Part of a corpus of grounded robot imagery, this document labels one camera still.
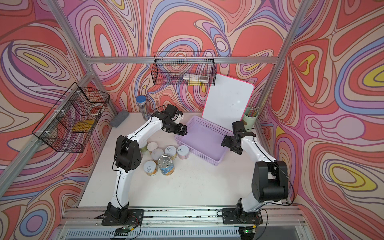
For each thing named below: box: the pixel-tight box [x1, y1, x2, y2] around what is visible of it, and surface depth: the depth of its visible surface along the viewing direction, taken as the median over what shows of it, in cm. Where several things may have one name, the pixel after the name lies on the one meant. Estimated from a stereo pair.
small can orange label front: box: [143, 160, 158, 177], surface depth 87 cm
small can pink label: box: [177, 145, 190, 160], surface depth 95 cm
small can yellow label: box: [164, 145, 177, 161], surface depth 94 cm
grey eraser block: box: [110, 110, 130, 128], surface depth 117 cm
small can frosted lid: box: [151, 148, 164, 165], surface depth 90 cm
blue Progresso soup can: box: [158, 154, 175, 176], surface depth 84 cm
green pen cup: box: [242, 106, 260, 130], surface depth 101 cm
